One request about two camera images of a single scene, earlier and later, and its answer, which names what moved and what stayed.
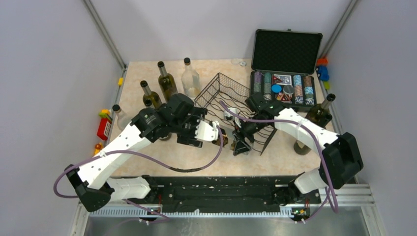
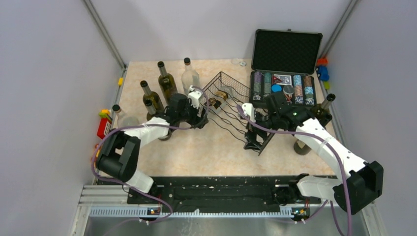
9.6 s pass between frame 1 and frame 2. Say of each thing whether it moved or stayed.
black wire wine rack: stayed
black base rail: stayed
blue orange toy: stayed
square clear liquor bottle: moved
